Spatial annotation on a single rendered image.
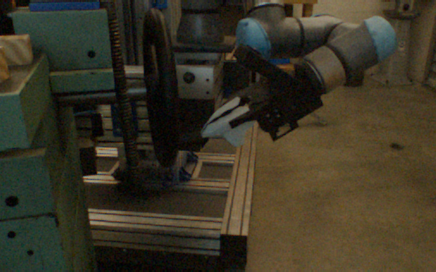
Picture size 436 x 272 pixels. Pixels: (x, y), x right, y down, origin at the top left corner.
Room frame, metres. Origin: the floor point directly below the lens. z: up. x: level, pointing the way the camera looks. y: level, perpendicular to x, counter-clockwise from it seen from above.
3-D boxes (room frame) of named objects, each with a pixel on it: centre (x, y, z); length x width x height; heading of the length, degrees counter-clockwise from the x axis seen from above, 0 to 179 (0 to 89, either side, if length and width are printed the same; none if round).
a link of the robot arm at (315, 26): (0.77, -0.20, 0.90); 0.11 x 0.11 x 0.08; 16
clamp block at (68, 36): (0.66, 0.25, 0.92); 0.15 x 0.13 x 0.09; 16
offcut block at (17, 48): (0.52, 0.27, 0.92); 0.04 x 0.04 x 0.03; 20
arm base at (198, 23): (1.26, 0.06, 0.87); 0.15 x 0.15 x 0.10
